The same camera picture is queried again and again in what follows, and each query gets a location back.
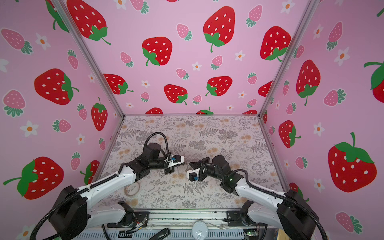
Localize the white round knob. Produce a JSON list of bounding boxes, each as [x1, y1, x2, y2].
[[192, 221, 208, 240]]

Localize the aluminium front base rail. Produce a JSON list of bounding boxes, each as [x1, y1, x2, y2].
[[87, 208, 289, 240]]

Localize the aluminium corner post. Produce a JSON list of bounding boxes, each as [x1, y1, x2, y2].
[[52, 0, 125, 119], [259, 0, 320, 119]]

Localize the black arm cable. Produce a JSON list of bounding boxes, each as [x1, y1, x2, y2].
[[230, 169, 329, 240], [143, 131, 169, 160]]

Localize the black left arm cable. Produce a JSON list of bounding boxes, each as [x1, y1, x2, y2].
[[143, 131, 169, 160]]

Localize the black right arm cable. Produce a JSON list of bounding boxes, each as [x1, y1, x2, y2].
[[230, 169, 329, 240]]

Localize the aluminium right rear corner post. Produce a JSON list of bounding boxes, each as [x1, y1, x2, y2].
[[259, 0, 320, 119]]

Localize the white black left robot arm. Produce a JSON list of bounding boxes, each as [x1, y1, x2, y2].
[[49, 143, 185, 240]]

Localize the black handle front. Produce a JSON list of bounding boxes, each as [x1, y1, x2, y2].
[[149, 228, 171, 240]]

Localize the aluminium left rear corner post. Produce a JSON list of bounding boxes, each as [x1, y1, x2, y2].
[[52, 0, 125, 119]]

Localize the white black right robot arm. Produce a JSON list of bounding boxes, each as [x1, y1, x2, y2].
[[187, 155, 319, 240]]

